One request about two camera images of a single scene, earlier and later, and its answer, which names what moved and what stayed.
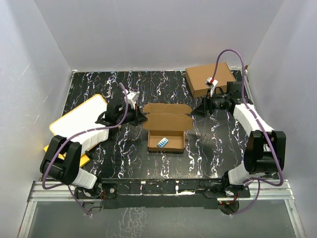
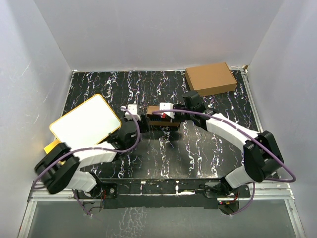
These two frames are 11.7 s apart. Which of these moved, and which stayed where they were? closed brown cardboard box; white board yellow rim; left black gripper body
Moved: left black gripper body
Stayed: white board yellow rim; closed brown cardboard box
